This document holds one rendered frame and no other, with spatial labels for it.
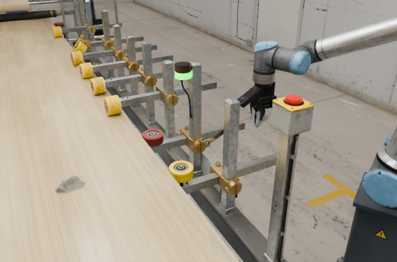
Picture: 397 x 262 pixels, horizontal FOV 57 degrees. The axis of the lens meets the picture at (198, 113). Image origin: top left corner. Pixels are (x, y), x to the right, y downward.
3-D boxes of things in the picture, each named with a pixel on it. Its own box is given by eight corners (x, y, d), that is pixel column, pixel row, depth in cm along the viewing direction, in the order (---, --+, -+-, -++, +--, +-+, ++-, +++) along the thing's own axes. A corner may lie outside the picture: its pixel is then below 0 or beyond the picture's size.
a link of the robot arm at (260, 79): (262, 76, 145) (247, 69, 153) (260, 87, 147) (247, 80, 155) (279, 72, 149) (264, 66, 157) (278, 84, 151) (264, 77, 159)
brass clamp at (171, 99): (167, 94, 168) (166, 84, 166) (179, 104, 157) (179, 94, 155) (155, 96, 165) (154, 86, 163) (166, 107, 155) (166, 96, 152)
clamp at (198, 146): (191, 136, 152) (190, 125, 150) (206, 151, 141) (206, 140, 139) (178, 140, 150) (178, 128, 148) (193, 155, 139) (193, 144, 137)
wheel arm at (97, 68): (171, 58, 214) (171, 52, 213) (173, 60, 212) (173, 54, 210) (85, 71, 194) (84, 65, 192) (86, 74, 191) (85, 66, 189)
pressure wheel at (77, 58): (84, 62, 209) (82, 65, 216) (81, 49, 209) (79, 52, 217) (73, 64, 207) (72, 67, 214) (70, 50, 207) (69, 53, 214)
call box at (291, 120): (291, 121, 93) (295, 94, 90) (311, 133, 88) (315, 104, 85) (269, 127, 91) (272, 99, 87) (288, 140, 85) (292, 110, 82)
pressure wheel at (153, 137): (159, 151, 146) (158, 125, 141) (167, 160, 140) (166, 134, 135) (140, 156, 143) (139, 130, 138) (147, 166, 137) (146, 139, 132)
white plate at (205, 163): (190, 159, 158) (190, 139, 154) (221, 193, 137) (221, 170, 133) (189, 160, 158) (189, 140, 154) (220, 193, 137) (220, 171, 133)
